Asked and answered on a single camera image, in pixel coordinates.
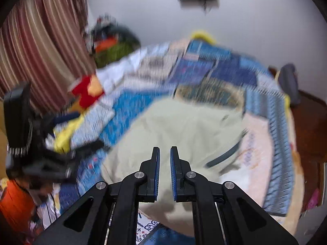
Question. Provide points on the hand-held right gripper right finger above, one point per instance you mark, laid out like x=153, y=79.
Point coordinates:
x=173, y=173

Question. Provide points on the red and yellow plush toy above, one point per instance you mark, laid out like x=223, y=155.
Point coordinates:
x=81, y=89

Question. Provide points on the white cloth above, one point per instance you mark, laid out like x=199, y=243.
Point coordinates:
x=115, y=74

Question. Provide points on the striped curtain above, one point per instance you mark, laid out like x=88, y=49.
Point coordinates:
x=38, y=43

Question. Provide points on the blue patterned blanket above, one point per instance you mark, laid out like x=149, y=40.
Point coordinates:
x=224, y=74

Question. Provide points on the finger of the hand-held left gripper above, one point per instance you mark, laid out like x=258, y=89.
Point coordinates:
x=88, y=148
x=65, y=118

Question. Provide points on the cream jacket with dark zippers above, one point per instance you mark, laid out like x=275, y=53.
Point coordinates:
x=178, y=127

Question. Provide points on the large orange cloth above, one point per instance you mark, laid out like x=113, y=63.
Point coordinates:
x=14, y=204

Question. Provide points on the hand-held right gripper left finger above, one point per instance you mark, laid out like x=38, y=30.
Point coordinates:
x=157, y=173

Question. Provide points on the dark grey pillow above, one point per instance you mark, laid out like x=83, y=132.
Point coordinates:
x=288, y=81

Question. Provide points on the yellow cloth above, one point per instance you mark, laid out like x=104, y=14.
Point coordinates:
x=63, y=137

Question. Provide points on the small orange cloth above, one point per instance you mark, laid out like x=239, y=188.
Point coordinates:
x=107, y=44

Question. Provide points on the pink cloth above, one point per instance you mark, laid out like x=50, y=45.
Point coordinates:
x=313, y=200

